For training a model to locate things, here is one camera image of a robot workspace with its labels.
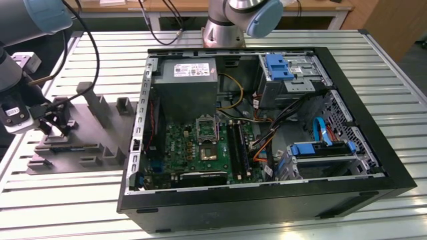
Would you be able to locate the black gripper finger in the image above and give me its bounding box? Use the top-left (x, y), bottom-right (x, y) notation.
top-left (55, 109), bottom-right (78, 138)
top-left (38, 116), bottom-right (54, 138)

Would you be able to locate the silver CPU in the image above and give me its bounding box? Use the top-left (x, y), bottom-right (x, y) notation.
top-left (46, 129), bottom-right (70, 139)

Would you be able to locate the CPU socket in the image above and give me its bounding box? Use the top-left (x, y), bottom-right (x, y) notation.
top-left (198, 142), bottom-right (222, 162)

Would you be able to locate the grey parts rack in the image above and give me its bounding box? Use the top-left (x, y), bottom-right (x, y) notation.
top-left (26, 81), bottom-right (140, 175)

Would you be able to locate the RAM stick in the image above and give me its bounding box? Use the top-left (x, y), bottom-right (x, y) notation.
top-left (48, 146), bottom-right (87, 153)
top-left (235, 120), bottom-right (254, 177)

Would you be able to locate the blue board connector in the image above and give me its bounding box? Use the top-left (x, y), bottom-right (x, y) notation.
top-left (151, 160), bottom-right (166, 174)

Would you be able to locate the green motherboard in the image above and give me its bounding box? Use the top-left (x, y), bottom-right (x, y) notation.
top-left (143, 116), bottom-right (266, 189)

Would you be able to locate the grey power supply unit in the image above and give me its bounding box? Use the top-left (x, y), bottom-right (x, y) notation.
top-left (153, 58), bottom-right (221, 123)

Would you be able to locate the metal socket cover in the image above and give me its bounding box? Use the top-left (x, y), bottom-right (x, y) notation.
top-left (194, 115), bottom-right (221, 145)

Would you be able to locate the black graphics card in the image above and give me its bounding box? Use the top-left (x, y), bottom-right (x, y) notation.
top-left (170, 170), bottom-right (230, 188)

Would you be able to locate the small white box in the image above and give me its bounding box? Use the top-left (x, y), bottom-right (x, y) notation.
top-left (99, 0), bottom-right (128, 7)

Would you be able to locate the black RAM slot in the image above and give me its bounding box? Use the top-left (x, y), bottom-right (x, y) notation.
top-left (230, 121), bottom-right (245, 179)
top-left (226, 121), bottom-right (241, 179)

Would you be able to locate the black PC case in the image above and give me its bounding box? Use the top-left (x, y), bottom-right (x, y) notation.
top-left (115, 46), bottom-right (419, 235)

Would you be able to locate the blue plastic drive carrier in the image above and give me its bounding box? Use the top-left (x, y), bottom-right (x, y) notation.
top-left (265, 53), bottom-right (295, 82)

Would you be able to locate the grey metal drive cage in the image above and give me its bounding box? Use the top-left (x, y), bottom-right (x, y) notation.
top-left (258, 53), bottom-right (335, 110)

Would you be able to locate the hard disk in blue carrier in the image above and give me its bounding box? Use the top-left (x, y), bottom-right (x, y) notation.
top-left (289, 140), bottom-right (359, 159)

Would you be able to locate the grey metal disk bay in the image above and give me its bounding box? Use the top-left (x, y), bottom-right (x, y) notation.
top-left (279, 140), bottom-right (386, 181)

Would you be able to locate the brown wooden cabinet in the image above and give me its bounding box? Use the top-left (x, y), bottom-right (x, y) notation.
top-left (342, 0), bottom-right (427, 63)

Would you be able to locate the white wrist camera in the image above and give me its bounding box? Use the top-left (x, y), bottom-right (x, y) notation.
top-left (0, 98), bottom-right (38, 136)

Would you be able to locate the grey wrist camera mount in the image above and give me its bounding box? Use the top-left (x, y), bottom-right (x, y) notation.
top-left (11, 51), bottom-right (43, 75)

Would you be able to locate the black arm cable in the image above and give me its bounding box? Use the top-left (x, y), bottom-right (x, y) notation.
top-left (28, 0), bottom-right (102, 87)

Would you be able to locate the yellow wire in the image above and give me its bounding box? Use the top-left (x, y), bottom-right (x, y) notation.
top-left (215, 72), bottom-right (246, 110)

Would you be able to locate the orange wire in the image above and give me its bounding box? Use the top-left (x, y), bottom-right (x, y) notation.
top-left (251, 124), bottom-right (281, 165)

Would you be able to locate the black cable bundle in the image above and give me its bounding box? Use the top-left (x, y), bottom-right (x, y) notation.
top-left (250, 89), bottom-right (331, 149)

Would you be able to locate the light blue flat cable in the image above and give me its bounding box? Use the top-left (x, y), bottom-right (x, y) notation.
top-left (313, 116), bottom-right (335, 148)

